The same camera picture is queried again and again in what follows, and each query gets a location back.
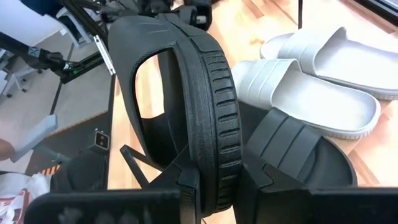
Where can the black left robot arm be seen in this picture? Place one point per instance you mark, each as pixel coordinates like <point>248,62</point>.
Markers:
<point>149,6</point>

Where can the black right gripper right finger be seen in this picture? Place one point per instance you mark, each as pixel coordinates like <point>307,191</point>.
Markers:
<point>248,186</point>

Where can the white chair base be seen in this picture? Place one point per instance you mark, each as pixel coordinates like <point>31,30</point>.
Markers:
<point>15,81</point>

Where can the black rubber slide sandal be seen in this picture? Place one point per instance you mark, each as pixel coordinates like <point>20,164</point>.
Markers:
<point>202,93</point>
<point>295,149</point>

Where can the person's hand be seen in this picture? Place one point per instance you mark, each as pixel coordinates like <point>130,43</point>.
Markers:
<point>5,150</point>

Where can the white bag with red print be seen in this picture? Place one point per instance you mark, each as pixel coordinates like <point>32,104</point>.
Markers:
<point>18,196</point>

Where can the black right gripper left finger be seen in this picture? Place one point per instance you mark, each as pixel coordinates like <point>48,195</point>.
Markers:
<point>188,186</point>

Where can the silver two-hole connector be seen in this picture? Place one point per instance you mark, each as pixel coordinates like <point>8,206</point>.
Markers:
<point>101,140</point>

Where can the grey rubber slide sandal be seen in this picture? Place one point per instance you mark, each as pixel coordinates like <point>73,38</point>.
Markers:
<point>304,99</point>
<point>348,59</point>

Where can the grey flat object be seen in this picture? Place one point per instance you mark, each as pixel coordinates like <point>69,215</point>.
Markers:
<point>34,138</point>

